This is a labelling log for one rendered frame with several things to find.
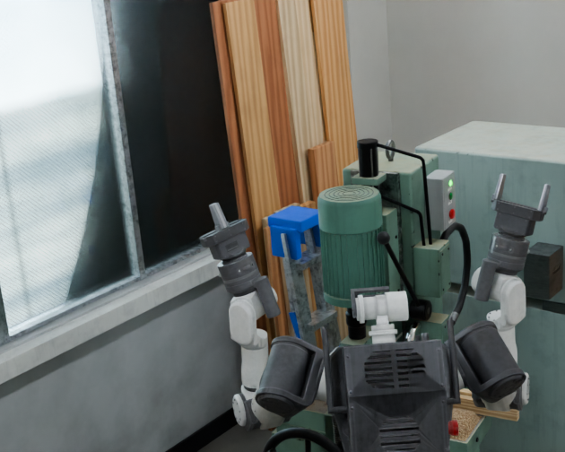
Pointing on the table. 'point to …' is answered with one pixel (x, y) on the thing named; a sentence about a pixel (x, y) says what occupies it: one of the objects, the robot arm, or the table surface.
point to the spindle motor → (350, 241)
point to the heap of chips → (465, 419)
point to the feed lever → (422, 309)
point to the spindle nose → (355, 326)
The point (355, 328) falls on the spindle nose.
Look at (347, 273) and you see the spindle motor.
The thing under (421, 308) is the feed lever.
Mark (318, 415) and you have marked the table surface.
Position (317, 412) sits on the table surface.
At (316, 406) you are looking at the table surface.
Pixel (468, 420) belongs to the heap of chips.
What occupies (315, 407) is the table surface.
